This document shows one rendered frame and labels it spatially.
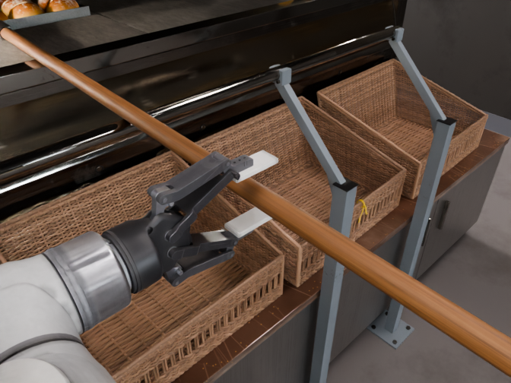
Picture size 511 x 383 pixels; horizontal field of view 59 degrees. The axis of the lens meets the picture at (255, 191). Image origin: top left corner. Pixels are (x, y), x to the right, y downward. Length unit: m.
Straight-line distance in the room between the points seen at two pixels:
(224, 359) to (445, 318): 0.76
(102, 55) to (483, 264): 1.94
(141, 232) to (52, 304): 0.11
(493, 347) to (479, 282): 1.89
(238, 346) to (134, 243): 0.74
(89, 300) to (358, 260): 0.28
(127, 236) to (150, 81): 0.89
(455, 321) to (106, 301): 0.33
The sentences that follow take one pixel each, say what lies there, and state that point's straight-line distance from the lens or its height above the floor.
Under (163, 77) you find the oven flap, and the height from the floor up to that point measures 1.06.
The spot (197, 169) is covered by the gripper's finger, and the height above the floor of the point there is 1.27.
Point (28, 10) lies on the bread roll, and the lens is 1.53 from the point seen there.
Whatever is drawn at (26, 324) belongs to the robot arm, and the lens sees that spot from 0.42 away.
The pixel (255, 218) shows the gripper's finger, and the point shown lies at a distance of 0.61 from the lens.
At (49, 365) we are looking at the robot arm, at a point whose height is 1.27.
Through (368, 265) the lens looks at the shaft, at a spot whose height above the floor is 1.20.
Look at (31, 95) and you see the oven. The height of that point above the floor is 1.12.
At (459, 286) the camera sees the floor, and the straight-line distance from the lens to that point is 2.30.
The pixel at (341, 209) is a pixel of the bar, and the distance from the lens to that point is 1.07.
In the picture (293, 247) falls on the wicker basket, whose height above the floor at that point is 0.72.
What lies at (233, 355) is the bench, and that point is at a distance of 1.17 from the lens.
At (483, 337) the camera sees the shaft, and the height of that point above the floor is 1.20.
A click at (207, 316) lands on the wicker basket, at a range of 1.06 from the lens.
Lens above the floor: 1.54
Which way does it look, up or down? 35 degrees down
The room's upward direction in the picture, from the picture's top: straight up
